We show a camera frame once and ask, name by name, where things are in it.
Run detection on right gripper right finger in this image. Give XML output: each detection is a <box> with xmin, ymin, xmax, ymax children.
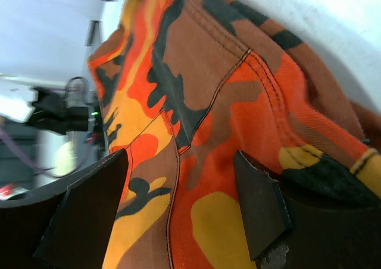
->
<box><xmin>233</xmin><ymin>151</ymin><xmax>380</xmax><ymax>268</ymax></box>

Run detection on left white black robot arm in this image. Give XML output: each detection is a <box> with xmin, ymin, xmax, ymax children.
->
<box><xmin>1</xmin><ymin>77</ymin><xmax>102</xmax><ymax>135</ymax></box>

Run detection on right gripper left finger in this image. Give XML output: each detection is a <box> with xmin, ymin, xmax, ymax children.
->
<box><xmin>1</xmin><ymin>149</ymin><xmax>129</xmax><ymax>268</ymax></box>

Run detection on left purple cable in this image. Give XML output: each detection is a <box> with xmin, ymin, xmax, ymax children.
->
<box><xmin>0</xmin><ymin>77</ymin><xmax>96</xmax><ymax>179</ymax></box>

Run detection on orange camouflage trousers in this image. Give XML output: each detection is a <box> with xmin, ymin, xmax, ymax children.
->
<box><xmin>88</xmin><ymin>0</ymin><xmax>380</xmax><ymax>268</ymax></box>

